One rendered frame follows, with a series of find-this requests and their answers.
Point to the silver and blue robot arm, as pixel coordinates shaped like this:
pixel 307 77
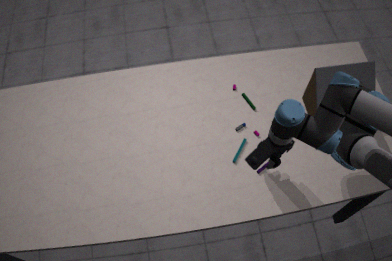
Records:
pixel 345 95

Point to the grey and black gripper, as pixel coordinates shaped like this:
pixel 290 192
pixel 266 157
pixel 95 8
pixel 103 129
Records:
pixel 277 154

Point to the purple rod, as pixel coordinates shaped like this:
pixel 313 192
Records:
pixel 262 168

